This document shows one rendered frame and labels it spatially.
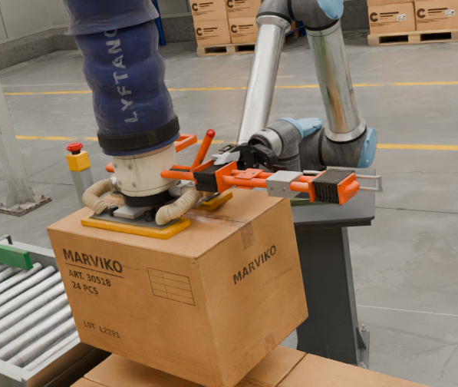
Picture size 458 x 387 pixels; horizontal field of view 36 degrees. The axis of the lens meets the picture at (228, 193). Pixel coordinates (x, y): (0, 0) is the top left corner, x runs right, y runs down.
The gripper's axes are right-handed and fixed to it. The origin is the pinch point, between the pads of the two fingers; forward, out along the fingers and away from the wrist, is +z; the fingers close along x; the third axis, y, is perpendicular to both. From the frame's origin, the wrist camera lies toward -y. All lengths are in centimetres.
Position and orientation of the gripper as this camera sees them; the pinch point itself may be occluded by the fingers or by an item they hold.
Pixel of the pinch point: (222, 175)
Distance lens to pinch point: 180.8
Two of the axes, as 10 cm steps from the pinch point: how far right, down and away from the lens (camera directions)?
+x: -1.6, -9.2, -3.6
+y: -7.9, -1.0, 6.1
